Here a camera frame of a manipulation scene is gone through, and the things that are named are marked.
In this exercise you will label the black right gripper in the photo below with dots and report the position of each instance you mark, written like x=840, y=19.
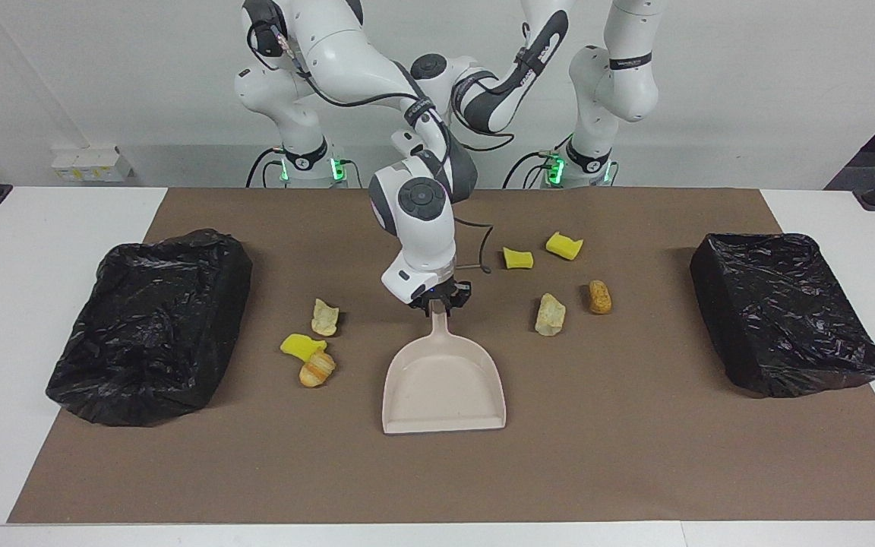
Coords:
x=453, y=291

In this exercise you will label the beige plastic dustpan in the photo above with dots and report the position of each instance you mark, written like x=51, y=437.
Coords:
x=445, y=387

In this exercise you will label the yellow sponge piece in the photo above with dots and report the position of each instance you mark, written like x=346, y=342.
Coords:
x=297, y=348
x=517, y=258
x=564, y=245

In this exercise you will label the beige foam chunk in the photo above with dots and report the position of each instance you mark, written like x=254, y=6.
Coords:
x=324, y=317
x=550, y=314

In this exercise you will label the orange striped bread piece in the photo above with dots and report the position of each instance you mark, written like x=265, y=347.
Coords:
x=317, y=370

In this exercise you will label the orange brown bread nugget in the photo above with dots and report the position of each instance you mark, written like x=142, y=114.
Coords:
x=599, y=296

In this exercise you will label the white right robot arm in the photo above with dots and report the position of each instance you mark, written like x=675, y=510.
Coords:
x=346, y=53

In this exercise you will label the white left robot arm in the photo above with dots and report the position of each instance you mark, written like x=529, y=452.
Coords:
x=620, y=83

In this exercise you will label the black bag lined bin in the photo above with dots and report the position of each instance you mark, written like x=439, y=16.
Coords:
x=779, y=319
x=149, y=334

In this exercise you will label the brown table mat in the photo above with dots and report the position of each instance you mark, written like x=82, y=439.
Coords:
x=635, y=456

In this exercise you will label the white wall socket box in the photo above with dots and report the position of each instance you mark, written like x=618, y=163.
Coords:
x=92, y=165

